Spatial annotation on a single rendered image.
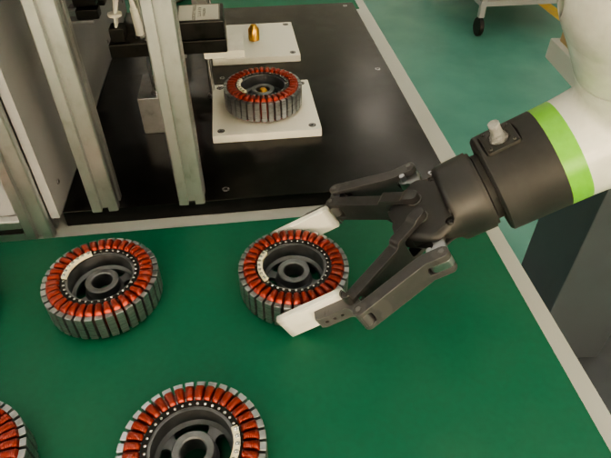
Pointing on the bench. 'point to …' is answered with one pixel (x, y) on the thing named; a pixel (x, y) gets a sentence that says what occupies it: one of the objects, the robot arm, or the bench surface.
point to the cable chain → (85, 11)
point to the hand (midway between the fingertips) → (296, 273)
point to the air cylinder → (149, 107)
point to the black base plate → (348, 126)
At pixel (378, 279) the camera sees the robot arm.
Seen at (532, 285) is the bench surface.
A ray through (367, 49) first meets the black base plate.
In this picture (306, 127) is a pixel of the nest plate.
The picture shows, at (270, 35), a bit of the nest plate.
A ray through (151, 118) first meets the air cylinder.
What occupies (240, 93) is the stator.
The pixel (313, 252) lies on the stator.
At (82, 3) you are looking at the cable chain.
